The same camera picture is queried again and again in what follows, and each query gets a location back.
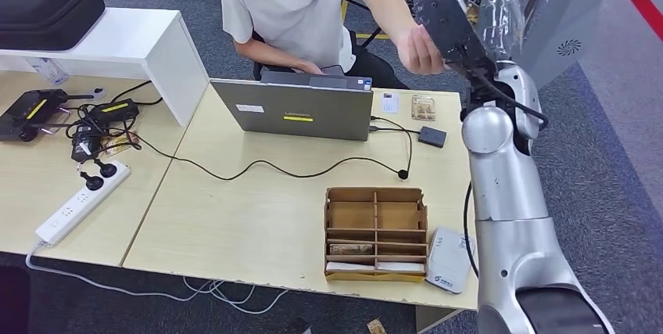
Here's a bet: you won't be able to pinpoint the person's left hand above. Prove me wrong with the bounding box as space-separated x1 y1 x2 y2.
396 24 447 76

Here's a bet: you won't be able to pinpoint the person's right hand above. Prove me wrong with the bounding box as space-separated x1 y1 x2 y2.
295 59 324 76

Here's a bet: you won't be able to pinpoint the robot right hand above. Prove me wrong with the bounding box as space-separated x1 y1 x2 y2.
455 0 527 66

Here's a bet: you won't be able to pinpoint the person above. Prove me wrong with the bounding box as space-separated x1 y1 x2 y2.
220 0 449 89

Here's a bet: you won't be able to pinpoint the wooden card organizer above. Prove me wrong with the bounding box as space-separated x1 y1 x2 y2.
324 187 430 285

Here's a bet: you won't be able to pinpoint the brown patterned card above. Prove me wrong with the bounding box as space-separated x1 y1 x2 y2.
329 243 375 257

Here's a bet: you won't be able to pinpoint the white card stack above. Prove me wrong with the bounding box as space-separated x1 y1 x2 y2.
326 261 375 273
377 261 426 274

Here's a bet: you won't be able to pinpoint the grey card reader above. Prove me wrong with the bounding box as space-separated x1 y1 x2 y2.
425 226 476 296

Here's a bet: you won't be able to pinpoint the grey laptop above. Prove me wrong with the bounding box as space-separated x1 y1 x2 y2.
210 70 374 142

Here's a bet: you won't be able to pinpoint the yellow floor tape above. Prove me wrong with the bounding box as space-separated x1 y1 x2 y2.
339 0 390 41

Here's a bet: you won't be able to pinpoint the black office chair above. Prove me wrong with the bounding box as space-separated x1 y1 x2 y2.
251 0 387 81

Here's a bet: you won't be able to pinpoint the grey kiosk stand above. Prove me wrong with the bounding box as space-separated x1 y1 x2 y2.
510 0 610 89

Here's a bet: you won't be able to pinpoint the small black hub box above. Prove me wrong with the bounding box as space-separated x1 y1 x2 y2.
417 125 448 149

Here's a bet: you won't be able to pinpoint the red barrier belt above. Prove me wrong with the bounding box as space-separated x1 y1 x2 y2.
611 0 663 42

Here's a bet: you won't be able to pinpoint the white desk shelf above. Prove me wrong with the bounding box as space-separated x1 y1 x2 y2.
0 7 210 128

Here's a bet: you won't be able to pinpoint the black adapter with yellow label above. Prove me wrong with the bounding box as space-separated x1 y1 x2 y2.
87 99 141 125

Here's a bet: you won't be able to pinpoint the black round plug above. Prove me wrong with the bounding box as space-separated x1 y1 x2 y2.
94 159 119 180
79 171 106 192

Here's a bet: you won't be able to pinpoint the small black adapter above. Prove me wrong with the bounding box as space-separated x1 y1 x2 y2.
70 135 102 164

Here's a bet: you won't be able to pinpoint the clear plastic bottle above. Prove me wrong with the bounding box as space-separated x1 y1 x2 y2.
24 58 70 87

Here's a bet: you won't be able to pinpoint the white power strip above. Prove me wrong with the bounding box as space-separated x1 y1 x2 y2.
34 160 132 248

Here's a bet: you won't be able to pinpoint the black hard carry case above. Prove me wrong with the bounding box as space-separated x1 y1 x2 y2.
0 0 106 52

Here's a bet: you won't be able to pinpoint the black device with yellow label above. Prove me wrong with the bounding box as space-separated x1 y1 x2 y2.
0 88 70 143

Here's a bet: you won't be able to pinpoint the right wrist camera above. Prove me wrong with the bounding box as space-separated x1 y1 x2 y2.
414 0 490 71

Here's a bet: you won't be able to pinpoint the short black USB cable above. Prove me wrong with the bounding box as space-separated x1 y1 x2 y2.
368 125 421 136

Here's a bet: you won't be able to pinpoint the black laptop charger cable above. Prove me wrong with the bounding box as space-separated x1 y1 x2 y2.
121 115 414 182

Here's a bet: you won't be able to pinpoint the tangled black cables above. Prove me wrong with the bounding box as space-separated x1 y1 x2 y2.
63 81 163 158

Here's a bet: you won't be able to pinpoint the white power strip cable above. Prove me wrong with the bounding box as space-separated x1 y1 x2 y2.
24 240 290 317

